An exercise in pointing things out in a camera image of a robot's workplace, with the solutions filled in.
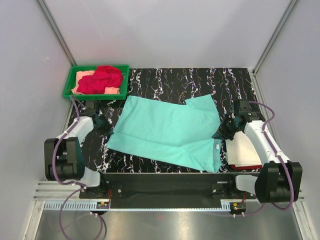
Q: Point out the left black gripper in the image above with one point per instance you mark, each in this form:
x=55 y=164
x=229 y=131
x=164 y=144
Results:
x=107 y=130

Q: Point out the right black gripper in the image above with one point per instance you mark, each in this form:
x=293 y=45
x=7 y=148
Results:
x=221 y=133

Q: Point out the teal t-shirt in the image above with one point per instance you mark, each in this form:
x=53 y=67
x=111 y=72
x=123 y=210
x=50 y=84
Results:
x=178 y=134

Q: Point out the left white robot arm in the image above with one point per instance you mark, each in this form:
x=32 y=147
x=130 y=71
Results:
x=64 y=161

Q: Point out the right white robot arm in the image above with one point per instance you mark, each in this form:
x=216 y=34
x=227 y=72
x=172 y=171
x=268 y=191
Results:
x=280 y=178

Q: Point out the folded white t-shirt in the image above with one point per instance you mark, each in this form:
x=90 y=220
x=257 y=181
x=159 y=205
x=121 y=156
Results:
x=241 y=152

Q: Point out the folded red t-shirt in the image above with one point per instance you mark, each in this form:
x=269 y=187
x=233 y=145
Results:
x=244 y=167

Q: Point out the peach t-shirt in bin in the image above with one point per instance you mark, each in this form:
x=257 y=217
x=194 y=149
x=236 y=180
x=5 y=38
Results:
x=81 y=74

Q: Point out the green plastic bin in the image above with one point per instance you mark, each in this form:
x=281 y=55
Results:
x=71 y=83

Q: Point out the red t-shirt in bin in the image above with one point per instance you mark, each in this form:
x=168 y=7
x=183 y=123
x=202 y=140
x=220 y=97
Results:
x=104 y=76

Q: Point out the black marble pattern mat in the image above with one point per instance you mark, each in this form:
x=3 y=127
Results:
x=172 y=85

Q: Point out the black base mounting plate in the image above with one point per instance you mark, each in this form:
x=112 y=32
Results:
x=125 y=185

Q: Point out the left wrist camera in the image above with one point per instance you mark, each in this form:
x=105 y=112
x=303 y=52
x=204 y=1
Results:
x=92 y=107

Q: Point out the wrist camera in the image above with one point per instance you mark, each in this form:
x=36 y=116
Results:
x=241 y=107
x=92 y=107

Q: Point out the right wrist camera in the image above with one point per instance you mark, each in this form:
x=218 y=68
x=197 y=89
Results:
x=241 y=107

